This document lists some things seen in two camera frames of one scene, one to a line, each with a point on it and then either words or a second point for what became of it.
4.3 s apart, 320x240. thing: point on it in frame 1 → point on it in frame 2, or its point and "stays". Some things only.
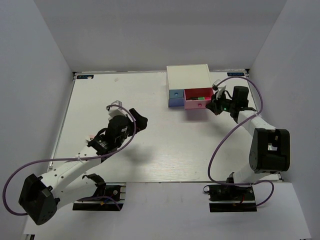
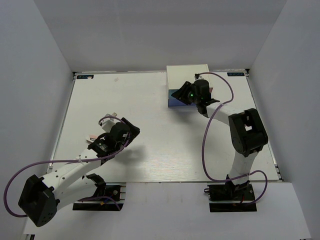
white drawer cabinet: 188,77 stays
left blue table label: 84,76 stays
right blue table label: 235,74 stays
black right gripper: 215,106 → 181,94
